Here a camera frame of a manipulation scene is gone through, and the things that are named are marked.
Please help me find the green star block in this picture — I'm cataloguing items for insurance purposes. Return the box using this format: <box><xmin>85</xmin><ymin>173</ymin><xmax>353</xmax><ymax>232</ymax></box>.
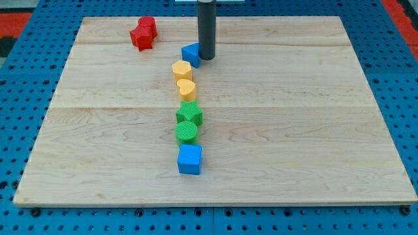
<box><xmin>176</xmin><ymin>100</ymin><xmax>203</xmax><ymax>126</ymax></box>

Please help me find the green cylinder block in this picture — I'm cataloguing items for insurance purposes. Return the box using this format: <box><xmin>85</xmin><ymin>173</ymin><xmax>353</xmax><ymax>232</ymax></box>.
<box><xmin>175</xmin><ymin>121</ymin><xmax>199</xmax><ymax>146</ymax></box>

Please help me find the yellow heart block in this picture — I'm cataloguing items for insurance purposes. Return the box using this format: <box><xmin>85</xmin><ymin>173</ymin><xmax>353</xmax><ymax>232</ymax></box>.
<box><xmin>176</xmin><ymin>79</ymin><xmax>197</xmax><ymax>102</ymax></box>

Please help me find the blue cube block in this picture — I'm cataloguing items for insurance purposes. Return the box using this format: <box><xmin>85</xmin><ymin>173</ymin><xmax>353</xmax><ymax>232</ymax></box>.
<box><xmin>177</xmin><ymin>144</ymin><xmax>202</xmax><ymax>175</ymax></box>

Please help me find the yellow hexagon block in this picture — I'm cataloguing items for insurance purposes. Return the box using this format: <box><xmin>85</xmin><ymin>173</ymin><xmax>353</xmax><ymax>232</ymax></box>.
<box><xmin>172</xmin><ymin>60</ymin><xmax>193</xmax><ymax>84</ymax></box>

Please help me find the blue triangle block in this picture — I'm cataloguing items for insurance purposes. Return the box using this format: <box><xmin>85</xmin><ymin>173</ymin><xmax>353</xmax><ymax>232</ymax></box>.
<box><xmin>181</xmin><ymin>42</ymin><xmax>200</xmax><ymax>69</ymax></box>

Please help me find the light wooden board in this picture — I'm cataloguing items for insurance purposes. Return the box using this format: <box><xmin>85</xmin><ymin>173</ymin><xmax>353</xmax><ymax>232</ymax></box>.
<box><xmin>13</xmin><ymin>16</ymin><xmax>417</xmax><ymax>208</ymax></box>

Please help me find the red star block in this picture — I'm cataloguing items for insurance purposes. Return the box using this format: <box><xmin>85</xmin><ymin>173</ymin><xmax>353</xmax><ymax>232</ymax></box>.
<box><xmin>129</xmin><ymin>26</ymin><xmax>153</xmax><ymax>52</ymax></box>

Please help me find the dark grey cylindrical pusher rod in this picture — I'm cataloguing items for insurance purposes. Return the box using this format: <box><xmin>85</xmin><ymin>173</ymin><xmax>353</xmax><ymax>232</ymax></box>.
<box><xmin>197</xmin><ymin>0</ymin><xmax>216</xmax><ymax>60</ymax></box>

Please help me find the red cylinder block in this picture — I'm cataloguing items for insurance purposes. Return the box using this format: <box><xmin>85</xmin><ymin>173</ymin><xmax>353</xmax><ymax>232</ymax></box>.
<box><xmin>138</xmin><ymin>16</ymin><xmax>157</xmax><ymax>39</ymax></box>

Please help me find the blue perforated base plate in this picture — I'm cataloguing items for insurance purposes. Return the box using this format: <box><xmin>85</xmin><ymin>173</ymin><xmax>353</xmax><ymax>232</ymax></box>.
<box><xmin>1</xmin><ymin>0</ymin><xmax>417</xmax><ymax>234</ymax></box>

